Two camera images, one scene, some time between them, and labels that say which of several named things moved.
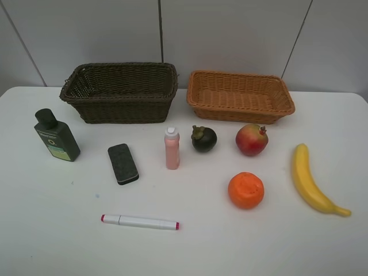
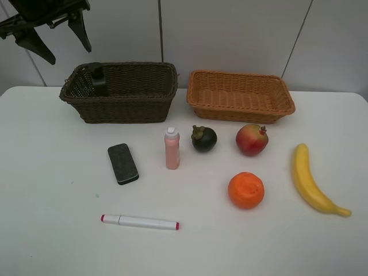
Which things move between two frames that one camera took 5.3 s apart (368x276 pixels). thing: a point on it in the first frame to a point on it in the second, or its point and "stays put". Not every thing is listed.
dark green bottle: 57,135 to 99,81
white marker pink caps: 131,220 stays put
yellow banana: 308,186 stays put
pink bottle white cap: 172,139 stays put
